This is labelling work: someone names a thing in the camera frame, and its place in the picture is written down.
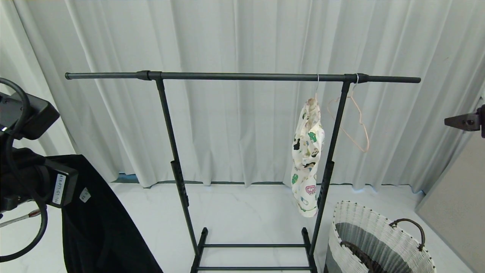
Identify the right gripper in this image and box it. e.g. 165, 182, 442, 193
444, 104, 485, 139

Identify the black garment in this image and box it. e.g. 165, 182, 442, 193
48, 154, 164, 273

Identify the cream printed garment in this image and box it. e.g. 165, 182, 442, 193
291, 97, 325, 218

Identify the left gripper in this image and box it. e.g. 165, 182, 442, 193
0, 147, 79, 213

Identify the black clothes rack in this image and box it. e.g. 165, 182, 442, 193
64, 70, 421, 273

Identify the white curtain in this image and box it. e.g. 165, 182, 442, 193
0, 0, 485, 194

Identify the white laundry basket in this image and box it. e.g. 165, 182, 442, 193
324, 201, 437, 273

